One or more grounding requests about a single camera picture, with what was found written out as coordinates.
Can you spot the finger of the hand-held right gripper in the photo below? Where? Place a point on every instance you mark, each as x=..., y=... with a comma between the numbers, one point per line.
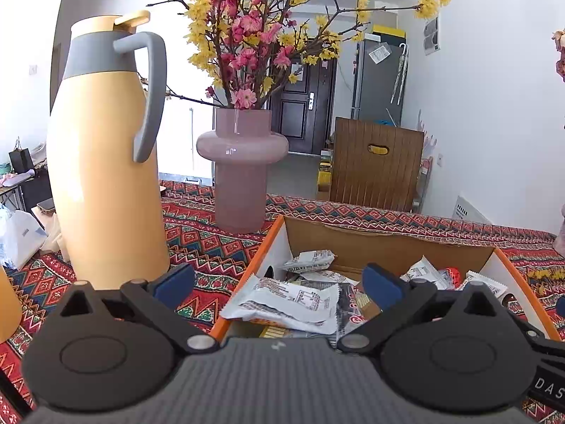
x=540, y=339
x=561, y=307

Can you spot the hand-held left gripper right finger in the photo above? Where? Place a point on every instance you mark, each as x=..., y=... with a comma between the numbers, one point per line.
x=382, y=285

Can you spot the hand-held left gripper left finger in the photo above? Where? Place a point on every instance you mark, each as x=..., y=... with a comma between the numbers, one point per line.
x=174, y=282

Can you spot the red cardboard box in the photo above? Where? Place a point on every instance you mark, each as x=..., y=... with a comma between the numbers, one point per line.
x=384, y=247

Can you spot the small white snack packet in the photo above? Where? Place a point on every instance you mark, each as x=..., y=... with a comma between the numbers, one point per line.
x=423, y=274

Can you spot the white black-text snack packet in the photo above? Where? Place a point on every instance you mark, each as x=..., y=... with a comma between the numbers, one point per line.
x=282, y=300
x=309, y=263

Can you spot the white cracker-print snack packet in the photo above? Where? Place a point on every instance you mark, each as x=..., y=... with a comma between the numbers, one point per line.
x=485, y=285

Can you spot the orange-edged cracker packet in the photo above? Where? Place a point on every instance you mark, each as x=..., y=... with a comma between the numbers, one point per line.
x=269, y=331

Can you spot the fallen yellow flower sprig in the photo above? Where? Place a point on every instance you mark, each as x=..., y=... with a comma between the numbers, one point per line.
x=547, y=274

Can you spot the textured lilac vase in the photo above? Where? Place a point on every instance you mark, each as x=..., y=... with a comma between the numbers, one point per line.
x=560, y=238

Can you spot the white floor heater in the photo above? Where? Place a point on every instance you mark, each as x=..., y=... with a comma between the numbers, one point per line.
x=470, y=212

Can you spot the yellow thermos jug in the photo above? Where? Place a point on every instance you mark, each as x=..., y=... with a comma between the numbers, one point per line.
x=101, y=185

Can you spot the yellow cartons stack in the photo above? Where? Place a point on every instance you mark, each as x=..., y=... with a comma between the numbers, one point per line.
x=324, y=176

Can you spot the pink glass vase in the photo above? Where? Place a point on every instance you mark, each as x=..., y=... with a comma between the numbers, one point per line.
x=240, y=176

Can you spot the white pampas grass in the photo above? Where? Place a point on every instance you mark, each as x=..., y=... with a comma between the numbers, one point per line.
x=427, y=141

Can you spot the white plastic bag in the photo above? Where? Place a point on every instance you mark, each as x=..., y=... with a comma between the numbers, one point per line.
x=22, y=238

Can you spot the yellow cup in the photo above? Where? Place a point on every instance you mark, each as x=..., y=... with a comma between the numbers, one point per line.
x=9, y=309

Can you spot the dark brown door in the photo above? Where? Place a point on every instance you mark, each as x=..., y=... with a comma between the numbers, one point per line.
x=291, y=119

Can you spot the grey refrigerator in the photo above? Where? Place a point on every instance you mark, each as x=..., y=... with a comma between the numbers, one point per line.
x=375, y=92

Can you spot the black paper bag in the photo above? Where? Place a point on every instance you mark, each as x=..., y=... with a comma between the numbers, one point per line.
x=21, y=159

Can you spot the hanging folded umbrella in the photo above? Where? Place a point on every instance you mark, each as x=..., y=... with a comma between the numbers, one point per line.
x=399, y=75

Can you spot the white door notice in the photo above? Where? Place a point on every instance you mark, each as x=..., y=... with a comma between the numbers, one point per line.
x=298, y=73

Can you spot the paper sheet on refrigerator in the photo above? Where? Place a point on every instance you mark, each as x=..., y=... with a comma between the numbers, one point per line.
x=379, y=53

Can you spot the yellow box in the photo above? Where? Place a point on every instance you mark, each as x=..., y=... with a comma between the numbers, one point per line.
x=388, y=32

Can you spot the dried rose bouquet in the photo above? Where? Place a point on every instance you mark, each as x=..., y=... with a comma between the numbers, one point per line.
x=560, y=53

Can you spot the pink yellow flower branches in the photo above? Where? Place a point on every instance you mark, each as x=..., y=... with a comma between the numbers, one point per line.
x=247, y=22

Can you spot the wall poster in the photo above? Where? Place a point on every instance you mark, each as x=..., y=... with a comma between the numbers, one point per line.
x=432, y=35

